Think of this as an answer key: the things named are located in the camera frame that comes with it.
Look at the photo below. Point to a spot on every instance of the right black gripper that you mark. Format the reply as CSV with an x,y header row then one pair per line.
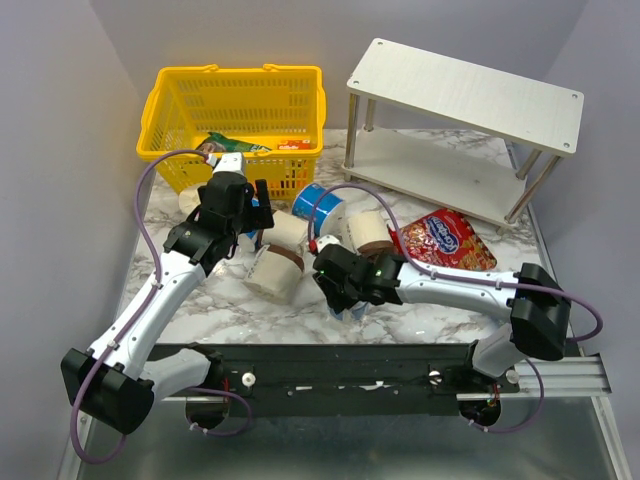
x,y
336,302

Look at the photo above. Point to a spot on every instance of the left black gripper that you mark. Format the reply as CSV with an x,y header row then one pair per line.
x,y
262,217

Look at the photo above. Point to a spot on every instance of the blue roll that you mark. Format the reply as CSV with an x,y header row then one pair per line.
x,y
252,235
329,212
352,314

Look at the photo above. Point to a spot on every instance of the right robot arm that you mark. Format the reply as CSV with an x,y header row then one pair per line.
x,y
529,303

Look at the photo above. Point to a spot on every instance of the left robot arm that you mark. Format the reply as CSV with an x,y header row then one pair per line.
x,y
109,381

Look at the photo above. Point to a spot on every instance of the white two-tier shelf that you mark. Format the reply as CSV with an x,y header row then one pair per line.
x,y
508,107

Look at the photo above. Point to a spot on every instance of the beige brown roll middle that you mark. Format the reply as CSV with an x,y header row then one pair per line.
x,y
289,232

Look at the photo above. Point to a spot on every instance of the beige brown roll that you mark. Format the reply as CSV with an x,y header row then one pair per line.
x,y
289,232
366,234
275,274

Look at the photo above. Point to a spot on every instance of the beige brown roll centre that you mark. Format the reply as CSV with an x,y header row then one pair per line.
x,y
366,234

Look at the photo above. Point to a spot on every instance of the beige brown roll front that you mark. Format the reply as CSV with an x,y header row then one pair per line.
x,y
275,274

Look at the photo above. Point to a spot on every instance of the beige roll near basket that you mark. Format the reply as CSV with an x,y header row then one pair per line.
x,y
189,202

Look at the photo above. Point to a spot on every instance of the orange box in basket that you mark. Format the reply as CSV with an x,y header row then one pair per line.
x,y
295,144

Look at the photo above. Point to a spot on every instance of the green snack packet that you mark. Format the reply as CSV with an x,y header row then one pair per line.
x,y
216,142

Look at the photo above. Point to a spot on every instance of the red snack bag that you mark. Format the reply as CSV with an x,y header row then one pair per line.
x,y
446,238

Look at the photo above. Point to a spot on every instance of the yellow plastic shopping basket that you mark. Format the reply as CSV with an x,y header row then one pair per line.
x,y
263,105

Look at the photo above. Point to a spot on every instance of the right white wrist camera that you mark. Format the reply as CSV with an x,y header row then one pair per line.
x,y
319,243

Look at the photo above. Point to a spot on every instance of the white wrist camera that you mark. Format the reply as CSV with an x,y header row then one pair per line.
x,y
233,162
319,243

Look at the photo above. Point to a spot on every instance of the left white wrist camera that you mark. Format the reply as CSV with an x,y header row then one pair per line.
x,y
233,162

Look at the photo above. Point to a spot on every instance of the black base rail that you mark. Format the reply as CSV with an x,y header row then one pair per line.
x,y
347,380

